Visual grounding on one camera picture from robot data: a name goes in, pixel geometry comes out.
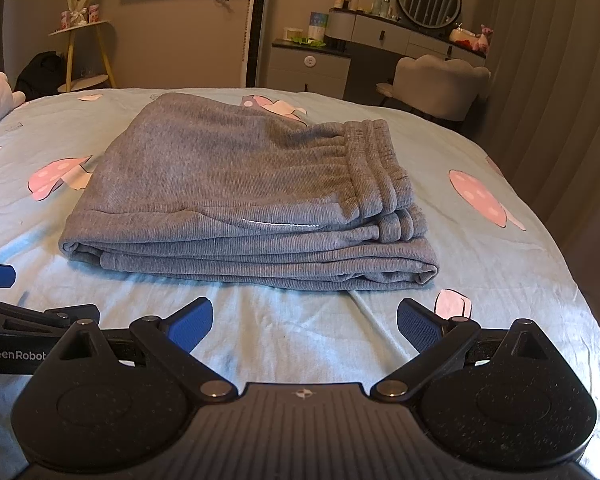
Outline grey pants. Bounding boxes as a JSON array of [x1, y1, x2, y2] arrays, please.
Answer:
[[57, 92, 440, 293]]

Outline grey curtain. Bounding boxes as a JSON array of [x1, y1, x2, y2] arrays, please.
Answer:
[[472, 0, 600, 281]]

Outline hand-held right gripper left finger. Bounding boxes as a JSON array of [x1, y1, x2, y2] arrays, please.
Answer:
[[45, 297, 237, 403]]

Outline white tower air conditioner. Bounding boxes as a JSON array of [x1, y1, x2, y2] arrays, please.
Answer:
[[244, 0, 272, 88]]

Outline grey shell-back chair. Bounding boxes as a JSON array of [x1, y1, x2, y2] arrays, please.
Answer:
[[376, 55, 492, 122]]

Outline yellow-legged side table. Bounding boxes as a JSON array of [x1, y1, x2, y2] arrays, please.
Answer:
[[47, 20, 118, 93]]

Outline blue and white box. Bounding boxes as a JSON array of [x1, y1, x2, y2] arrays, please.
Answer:
[[307, 11, 328, 41]]

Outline white bowl with red contents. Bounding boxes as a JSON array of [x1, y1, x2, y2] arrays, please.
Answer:
[[449, 27, 478, 47]]

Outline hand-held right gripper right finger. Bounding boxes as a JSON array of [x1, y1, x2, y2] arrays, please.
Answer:
[[370, 298, 566, 403]]

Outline black bag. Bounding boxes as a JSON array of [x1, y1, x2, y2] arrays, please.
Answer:
[[14, 51, 68, 96]]

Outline grey bedside cabinet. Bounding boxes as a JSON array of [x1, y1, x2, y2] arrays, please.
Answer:
[[267, 39, 352, 100]]

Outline grey dressing table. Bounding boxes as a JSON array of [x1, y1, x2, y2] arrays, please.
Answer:
[[326, 9, 487, 106]]

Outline light blue printed bed sheet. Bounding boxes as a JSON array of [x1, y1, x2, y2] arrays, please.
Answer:
[[0, 87, 600, 471]]

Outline pink plush toy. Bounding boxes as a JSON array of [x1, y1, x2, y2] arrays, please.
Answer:
[[472, 24, 495, 56]]

